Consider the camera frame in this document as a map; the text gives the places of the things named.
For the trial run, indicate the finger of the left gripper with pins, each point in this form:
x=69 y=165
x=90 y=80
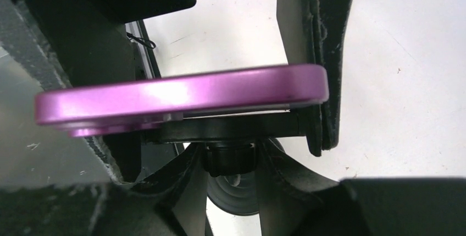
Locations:
x=313 y=32
x=55 y=44

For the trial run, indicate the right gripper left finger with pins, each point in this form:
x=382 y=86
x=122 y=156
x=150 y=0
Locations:
x=171 y=201

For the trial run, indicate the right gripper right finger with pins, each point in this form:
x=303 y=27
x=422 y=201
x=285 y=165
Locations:
x=293 y=200

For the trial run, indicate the black round-base phone stand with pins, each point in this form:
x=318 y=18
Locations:
x=230 y=150

